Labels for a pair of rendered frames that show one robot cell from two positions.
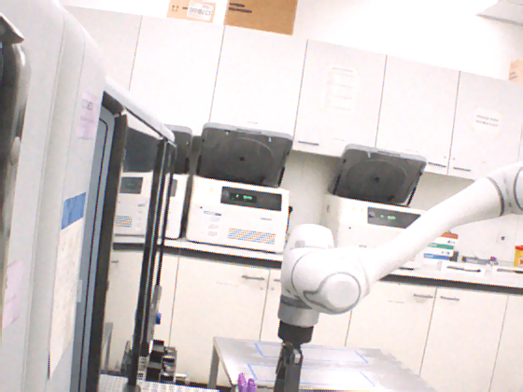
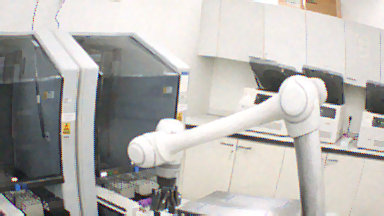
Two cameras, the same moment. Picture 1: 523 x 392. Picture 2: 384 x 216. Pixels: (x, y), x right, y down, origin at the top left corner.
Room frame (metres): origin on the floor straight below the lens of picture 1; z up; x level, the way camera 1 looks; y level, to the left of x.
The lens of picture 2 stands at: (0.12, -1.14, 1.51)
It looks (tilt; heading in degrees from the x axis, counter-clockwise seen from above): 7 degrees down; 37
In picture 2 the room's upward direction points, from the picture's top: 6 degrees clockwise
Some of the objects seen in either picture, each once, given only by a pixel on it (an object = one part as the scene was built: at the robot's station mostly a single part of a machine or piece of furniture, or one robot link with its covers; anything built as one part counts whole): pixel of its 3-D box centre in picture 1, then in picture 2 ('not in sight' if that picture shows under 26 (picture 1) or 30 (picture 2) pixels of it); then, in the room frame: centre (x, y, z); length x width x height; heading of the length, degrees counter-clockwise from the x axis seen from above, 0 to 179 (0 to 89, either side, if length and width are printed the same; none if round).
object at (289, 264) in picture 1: (309, 261); (167, 141); (1.36, -0.10, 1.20); 0.13 x 0.11 x 0.16; 12
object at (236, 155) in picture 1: (239, 185); (323, 103); (3.97, 0.18, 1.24); 0.62 x 0.56 x 0.69; 7
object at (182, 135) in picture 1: (143, 175); (276, 96); (3.89, 0.76, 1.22); 0.62 x 0.56 x 0.64; 5
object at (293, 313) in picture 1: (299, 310); (167, 169); (1.38, -0.10, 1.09); 0.09 x 0.09 x 0.06
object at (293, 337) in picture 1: (293, 343); (166, 186); (1.38, -0.10, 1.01); 0.08 x 0.07 x 0.09; 7
